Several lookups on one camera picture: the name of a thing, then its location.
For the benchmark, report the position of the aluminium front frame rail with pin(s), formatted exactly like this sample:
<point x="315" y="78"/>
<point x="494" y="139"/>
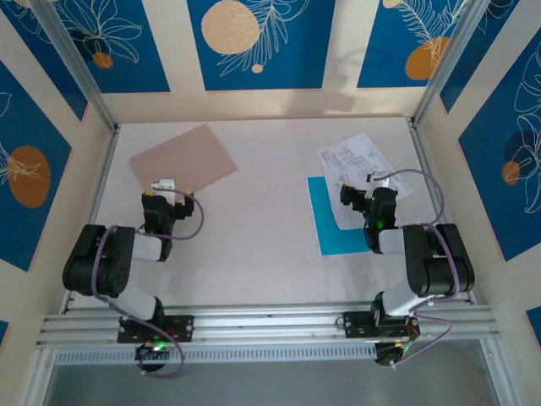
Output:
<point x="270" y="321"/>

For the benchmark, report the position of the brown paper folder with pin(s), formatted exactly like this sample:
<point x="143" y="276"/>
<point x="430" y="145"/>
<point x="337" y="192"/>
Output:
<point x="186" y="156"/>

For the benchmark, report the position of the aluminium corner post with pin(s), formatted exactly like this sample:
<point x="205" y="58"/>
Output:
<point x="446" y="63"/>
<point x="76" y="63"/>

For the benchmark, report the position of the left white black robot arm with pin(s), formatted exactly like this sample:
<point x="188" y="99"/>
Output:
<point x="145" y="247"/>

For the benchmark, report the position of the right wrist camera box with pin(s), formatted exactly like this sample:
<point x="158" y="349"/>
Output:
<point x="382" y="182"/>

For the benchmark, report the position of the black controller board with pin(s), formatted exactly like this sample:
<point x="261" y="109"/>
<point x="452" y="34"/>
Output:
<point x="391" y="353"/>
<point x="154" y="353"/>

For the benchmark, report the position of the aluminium frame leg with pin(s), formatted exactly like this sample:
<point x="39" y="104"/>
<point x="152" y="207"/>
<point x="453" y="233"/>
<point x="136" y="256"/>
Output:
<point x="498" y="380"/>
<point x="40" y="376"/>

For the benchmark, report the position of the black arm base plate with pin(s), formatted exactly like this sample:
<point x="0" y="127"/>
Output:
<point x="184" y="327"/>
<point x="357" y="325"/>

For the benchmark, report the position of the aluminium side rail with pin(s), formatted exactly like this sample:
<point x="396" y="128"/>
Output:
<point x="104" y="169"/>
<point x="427" y="169"/>

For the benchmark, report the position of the white sheet with L-shaped drawing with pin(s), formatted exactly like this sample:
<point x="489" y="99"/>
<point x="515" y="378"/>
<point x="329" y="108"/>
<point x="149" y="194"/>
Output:
<point x="359" y="156"/>

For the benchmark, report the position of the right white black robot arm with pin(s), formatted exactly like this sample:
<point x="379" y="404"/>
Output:
<point x="391" y="241"/>

